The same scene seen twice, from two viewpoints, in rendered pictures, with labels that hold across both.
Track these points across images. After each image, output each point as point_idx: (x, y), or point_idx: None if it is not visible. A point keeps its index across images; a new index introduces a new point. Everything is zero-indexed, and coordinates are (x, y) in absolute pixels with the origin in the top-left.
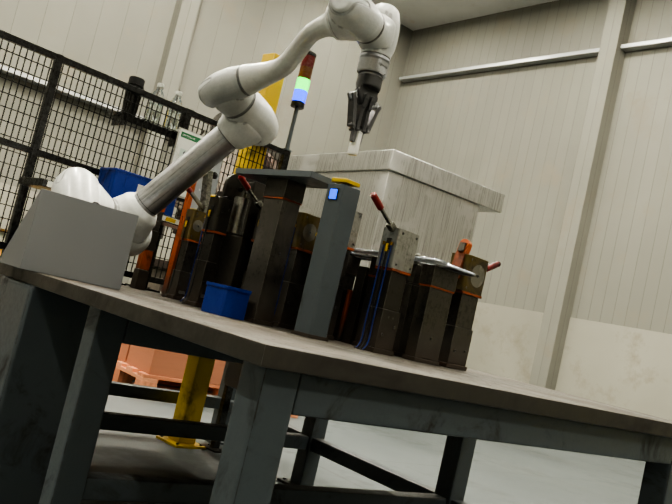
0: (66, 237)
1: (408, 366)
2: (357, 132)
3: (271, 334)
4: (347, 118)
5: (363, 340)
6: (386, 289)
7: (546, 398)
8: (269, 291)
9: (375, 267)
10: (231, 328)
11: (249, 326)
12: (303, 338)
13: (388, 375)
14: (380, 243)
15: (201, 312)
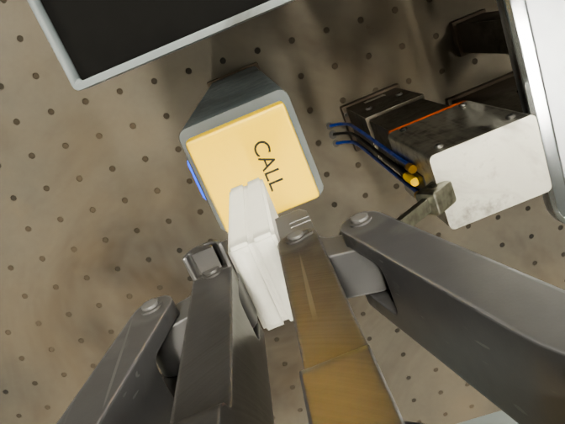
0: None
1: (285, 384)
2: (256, 308)
3: (98, 336)
4: (108, 356)
5: (351, 119)
6: (394, 167)
7: (456, 420)
8: None
9: (388, 134)
10: (25, 413)
11: (87, 222)
12: (187, 222)
13: None
14: (409, 148)
15: (15, 41)
